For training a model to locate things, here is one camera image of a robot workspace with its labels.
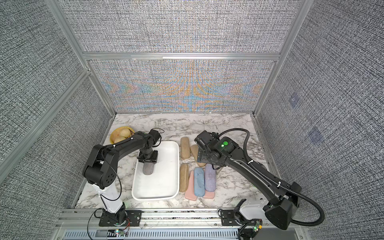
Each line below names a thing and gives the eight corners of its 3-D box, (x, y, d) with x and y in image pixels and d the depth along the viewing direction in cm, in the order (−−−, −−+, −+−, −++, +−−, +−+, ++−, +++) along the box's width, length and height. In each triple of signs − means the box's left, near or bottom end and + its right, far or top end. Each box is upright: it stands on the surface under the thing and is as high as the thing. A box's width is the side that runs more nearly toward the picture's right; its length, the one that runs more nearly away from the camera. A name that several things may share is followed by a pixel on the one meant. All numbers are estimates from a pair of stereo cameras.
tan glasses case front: (179, 192, 83) (178, 188, 78) (180, 167, 92) (179, 162, 87) (189, 192, 83) (188, 188, 78) (189, 167, 92) (189, 162, 87)
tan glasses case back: (180, 159, 96) (179, 156, 93) (181, 139, 106) (180, 136, 103) (190, 159, 96) (190, 156, 93) (190, 139, 106) (190, 136, 103)
